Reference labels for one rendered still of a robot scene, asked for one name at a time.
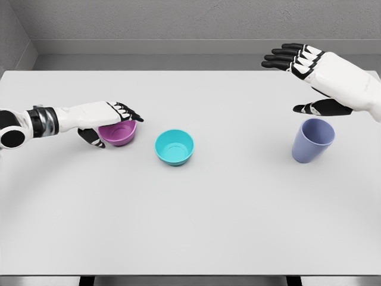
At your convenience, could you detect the purple bowl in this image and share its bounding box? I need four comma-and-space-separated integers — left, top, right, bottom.
98, 119, 138, 148

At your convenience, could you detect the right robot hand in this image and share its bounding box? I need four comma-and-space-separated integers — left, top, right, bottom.
261, 43, 376, 117

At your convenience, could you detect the lavender blue cup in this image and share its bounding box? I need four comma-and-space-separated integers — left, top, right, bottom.
291, 117, 336, 164

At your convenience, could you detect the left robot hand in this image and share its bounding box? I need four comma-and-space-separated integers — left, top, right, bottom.
76, 101, 145, 150

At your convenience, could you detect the teal bowl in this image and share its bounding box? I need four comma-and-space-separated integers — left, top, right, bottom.
154, 128, 196, 167

